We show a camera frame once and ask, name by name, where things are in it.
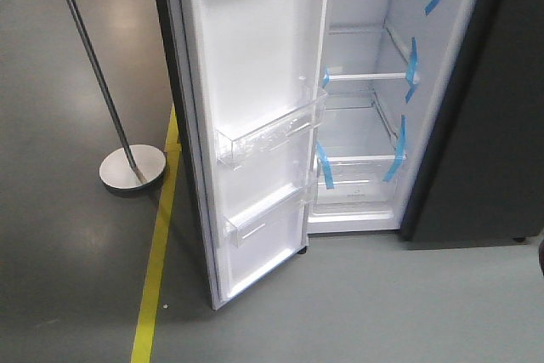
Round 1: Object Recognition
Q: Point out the open fridge door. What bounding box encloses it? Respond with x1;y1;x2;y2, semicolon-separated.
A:
156;0;327;309

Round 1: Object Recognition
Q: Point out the dark grey fridge body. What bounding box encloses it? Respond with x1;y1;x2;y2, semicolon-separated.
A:
308;0;543;247

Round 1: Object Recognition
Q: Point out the clear middle door bin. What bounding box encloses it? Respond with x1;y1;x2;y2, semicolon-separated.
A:
215;88;328;169

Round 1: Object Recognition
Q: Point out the clear door bin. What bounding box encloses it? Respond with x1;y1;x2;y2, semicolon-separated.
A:
224;183;315;247
215;88;328;169

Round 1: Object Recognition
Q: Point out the clear lower door bin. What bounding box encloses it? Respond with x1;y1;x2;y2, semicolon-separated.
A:
224;183;315;247

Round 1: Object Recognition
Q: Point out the clear crisper drawer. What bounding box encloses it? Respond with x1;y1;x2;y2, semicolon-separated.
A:
314;156;405;206

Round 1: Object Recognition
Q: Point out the silver stand with round base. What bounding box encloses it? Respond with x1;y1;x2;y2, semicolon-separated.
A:
50;0;167;192

